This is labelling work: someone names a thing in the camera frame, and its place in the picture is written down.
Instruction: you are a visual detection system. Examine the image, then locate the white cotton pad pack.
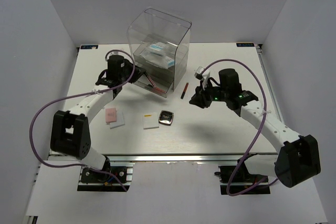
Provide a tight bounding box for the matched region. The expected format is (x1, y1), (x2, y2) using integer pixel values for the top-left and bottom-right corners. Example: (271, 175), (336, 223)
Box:
(146, 42), (175, 55)
(140, 51), (175, 69)

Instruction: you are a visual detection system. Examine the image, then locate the blue label right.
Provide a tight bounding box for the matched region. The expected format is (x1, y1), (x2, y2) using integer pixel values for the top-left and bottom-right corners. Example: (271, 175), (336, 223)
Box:
(236, 42), (255, 47)

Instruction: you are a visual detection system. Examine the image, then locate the white flat packet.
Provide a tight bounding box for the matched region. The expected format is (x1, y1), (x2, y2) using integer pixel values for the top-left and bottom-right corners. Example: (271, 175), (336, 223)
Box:
(109, 110), (125, 129)

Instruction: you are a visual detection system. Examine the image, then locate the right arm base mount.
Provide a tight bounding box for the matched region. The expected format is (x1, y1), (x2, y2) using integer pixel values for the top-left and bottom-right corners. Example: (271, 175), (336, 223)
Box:
(214, 165), (270, 195)

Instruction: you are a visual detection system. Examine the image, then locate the black gold compact case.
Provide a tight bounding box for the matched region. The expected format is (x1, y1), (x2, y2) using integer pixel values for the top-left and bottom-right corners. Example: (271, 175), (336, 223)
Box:
(159, 110), (174, 126)

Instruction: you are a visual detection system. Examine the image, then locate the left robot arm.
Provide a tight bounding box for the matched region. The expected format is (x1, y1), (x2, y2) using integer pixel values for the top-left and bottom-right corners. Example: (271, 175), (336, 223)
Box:
(50, 55), (146, 182)

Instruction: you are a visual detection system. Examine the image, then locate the aluminium front rail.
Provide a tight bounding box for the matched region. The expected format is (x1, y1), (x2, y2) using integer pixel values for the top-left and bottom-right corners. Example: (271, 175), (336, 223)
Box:
(104, 152), (279, 164)

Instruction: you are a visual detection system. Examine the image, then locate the clear acrylic drawer organizer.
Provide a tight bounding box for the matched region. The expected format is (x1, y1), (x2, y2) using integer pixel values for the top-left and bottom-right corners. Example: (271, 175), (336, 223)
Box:
(127, 7), (192, 98)

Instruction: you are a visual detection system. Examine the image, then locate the dark red lip gloss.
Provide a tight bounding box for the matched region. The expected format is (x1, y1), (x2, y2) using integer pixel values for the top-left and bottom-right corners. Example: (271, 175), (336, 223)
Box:
(145, 73), (156, 88)

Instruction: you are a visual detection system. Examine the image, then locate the blue label left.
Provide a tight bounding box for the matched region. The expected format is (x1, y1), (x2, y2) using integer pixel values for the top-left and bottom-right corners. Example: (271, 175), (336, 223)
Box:
(80, 45), (98, 50)

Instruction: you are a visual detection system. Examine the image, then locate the white square compact box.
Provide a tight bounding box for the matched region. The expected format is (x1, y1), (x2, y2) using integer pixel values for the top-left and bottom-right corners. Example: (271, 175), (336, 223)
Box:
(143, 113), (159, 130)

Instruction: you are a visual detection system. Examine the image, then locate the pink makeup card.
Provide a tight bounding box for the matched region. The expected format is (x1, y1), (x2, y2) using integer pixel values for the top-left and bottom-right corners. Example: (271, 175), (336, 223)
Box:
(105, 108), (117, 124)

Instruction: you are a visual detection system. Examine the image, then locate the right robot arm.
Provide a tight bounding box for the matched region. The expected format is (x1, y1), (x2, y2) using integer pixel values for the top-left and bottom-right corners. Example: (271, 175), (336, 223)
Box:
(189, 67), (321, 188)

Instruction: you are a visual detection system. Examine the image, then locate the blue label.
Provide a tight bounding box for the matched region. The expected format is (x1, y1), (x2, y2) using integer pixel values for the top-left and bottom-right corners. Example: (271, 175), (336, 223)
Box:
(80, 45), (98, 50)
(236, 42), (255, 47)

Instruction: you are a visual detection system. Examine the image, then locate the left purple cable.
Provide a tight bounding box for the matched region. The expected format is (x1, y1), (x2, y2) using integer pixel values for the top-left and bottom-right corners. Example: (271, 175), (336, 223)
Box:
(29, 49), (137, 192)

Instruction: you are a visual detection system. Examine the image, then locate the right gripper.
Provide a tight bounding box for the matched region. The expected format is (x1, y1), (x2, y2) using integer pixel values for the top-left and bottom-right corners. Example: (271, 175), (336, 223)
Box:
(189, 79), (228, 109)

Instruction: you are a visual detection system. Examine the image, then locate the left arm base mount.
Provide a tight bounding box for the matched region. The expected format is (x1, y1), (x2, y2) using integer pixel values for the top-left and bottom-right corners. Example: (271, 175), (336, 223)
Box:
(77, 165), (133, 193)

